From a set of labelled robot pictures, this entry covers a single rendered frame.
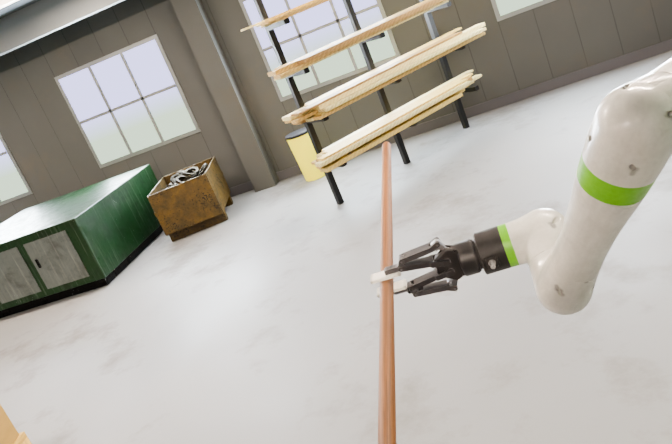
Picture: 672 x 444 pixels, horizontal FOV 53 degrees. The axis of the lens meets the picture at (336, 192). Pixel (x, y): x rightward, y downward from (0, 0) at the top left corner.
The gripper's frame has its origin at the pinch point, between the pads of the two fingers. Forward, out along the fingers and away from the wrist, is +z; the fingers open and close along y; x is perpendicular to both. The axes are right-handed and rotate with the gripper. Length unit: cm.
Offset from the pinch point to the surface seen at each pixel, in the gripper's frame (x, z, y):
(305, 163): 615, 183, 196
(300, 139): 618, 177, 166
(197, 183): 565, 297, 155
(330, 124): 674, 148, 179
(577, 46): 658, -158, 189
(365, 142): 482, 81, 147
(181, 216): 554, 331, 183
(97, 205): 524, 399, 125
